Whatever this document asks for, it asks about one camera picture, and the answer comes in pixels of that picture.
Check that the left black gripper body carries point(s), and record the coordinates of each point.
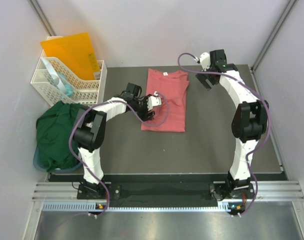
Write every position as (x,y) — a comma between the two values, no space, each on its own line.
(140,106)

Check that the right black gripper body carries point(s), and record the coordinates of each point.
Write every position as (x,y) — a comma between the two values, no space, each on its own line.
(202,77)

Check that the light blue items in organizer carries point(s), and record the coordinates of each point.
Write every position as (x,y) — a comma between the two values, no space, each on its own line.
(58,79)

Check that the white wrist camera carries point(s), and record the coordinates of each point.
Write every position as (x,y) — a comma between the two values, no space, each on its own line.
(205,61)
(153,100)

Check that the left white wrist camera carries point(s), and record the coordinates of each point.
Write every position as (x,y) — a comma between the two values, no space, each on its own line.
(153,100)

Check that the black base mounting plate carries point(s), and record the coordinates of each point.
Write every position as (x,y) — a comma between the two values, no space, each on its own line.
(163,191)

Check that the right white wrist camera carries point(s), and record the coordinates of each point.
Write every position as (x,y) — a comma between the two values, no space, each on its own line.
(205,61)

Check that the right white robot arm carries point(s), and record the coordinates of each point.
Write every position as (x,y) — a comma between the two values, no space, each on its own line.
(250,120)

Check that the white slotted cable duct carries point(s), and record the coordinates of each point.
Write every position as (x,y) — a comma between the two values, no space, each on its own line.
(82,206)

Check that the teal plastic basin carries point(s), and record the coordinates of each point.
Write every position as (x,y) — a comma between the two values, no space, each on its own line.
(38,165)

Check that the pink t shirt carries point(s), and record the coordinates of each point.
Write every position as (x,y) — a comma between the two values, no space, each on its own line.
(171,115)

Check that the orange plastic folder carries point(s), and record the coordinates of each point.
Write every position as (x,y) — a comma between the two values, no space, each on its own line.
(76,52)

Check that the green t shirt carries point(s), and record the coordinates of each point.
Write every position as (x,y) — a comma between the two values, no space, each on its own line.
(53,131)

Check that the aluminium frame rail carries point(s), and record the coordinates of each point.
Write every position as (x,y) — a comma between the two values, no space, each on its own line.
(64,191)

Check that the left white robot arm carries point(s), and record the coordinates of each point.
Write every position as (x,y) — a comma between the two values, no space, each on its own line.
(90,132)

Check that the white perforated file organizer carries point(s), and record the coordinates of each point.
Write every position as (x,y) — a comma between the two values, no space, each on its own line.
(69,71)

